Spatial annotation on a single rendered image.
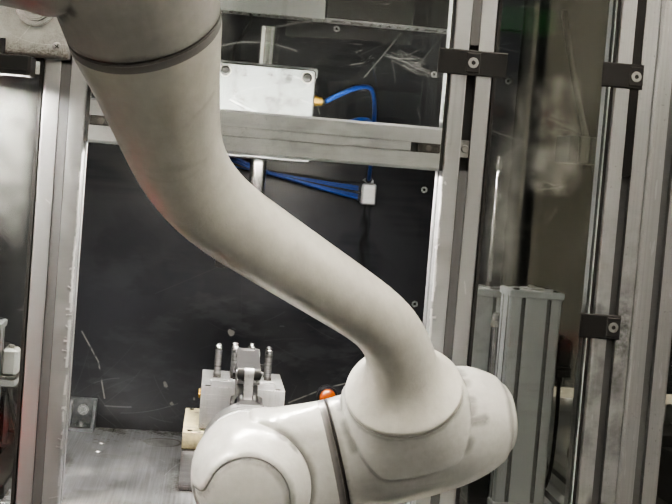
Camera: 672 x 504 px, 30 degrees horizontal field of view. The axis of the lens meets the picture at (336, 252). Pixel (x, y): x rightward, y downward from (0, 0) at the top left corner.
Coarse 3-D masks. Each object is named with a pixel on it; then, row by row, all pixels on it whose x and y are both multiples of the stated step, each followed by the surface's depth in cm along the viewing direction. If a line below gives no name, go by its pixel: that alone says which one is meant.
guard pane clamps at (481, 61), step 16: (448, 48) 130; (448, 64) 130; (464, 64) 130; (480, 64) 131; (496, 64) 131; (608, 64) 132; (624, 64) 132; (608, 80) 132; (624, 80) 132; (640, 80) 132; (592, 320) 133; (608, 320) 133; (592, 336) 133; (608, 336) 133
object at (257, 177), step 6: (252, 162) 149; (258, 162) 149; (264, 162) 150; (252, 168) 149; (258, 168) 149; (264, 168) 150; (252, 174) 149; (258, 174) 149; (264, 174) 150; (252, 180) 149; (258, 180) 149; (264, 180) 150; (258, 186) 149; (264, 186) 150; (216, 264) 147; (222, 264) 147
